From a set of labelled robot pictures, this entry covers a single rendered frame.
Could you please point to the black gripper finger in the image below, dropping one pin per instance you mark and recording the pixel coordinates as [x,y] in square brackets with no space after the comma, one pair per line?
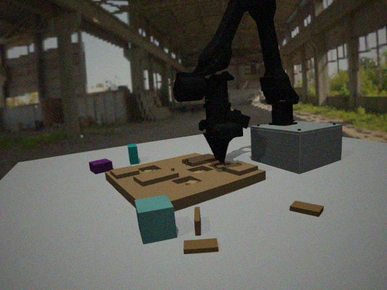
[210,143]
[220,146]

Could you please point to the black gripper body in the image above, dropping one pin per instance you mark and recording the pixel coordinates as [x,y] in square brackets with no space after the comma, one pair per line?
[216,121]

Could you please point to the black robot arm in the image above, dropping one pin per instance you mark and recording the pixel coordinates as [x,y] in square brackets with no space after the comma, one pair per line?
[275,84]

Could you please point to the tan square puzzle board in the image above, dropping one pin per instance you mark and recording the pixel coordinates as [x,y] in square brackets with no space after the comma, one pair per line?
[169,177]

